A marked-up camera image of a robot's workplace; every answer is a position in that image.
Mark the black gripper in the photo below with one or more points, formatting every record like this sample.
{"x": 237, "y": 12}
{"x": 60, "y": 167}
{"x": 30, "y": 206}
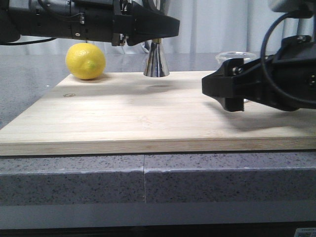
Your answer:
{"x": 118, "y": 21}
{"x": 285, "y": 80}

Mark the clear plastic shaker cup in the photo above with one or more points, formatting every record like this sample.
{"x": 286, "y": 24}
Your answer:
{"x": 245, "y": 56}

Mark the steel jigger measuring cup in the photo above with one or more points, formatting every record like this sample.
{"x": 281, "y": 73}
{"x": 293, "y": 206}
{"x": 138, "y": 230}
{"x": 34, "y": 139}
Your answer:
{"x": 156, "y": 65}

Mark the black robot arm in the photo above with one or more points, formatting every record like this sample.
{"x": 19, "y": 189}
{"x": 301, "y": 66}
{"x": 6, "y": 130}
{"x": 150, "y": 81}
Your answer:
{"x": 37, "y": 18}

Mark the yellow lemon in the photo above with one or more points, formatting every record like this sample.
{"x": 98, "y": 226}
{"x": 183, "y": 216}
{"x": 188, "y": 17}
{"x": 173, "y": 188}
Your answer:
{"x": 85, "y": 61}

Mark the wooden cutting board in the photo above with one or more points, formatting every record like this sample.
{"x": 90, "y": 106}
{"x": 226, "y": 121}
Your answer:
{"x": 130, "y": 113}

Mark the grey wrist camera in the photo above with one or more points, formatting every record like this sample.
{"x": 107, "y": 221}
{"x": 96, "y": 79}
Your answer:
{"x": 294, "y": 8}

